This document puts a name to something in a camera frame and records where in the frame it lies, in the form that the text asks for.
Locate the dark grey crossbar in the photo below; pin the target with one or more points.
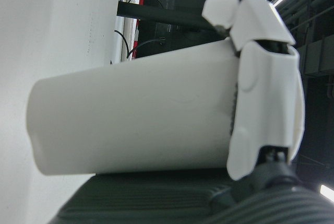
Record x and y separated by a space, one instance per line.
161 13

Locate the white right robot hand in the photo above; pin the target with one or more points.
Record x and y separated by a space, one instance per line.
266 91

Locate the white cup beige stained inside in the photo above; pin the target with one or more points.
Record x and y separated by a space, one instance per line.
130 117

